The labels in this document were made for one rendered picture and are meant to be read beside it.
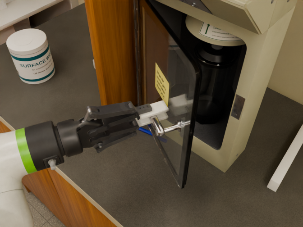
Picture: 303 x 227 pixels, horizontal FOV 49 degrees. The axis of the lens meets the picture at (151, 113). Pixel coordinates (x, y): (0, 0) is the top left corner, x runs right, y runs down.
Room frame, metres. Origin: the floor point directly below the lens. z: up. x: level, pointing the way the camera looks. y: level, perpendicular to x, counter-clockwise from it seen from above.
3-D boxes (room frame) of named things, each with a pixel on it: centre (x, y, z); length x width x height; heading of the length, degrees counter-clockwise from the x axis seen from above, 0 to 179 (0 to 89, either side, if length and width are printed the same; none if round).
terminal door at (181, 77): (0.56, -0.02, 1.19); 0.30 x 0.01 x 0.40; 21
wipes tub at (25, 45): (0.93, 0.42, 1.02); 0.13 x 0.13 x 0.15
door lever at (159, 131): (0.48, -0.02, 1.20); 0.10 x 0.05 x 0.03; 21
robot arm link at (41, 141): (0.40, 0.21, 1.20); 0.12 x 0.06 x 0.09; 22
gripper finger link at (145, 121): (0.49, 0.00, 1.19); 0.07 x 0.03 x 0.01; 112
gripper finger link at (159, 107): (0.49, 0.00, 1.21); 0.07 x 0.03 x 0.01; 112
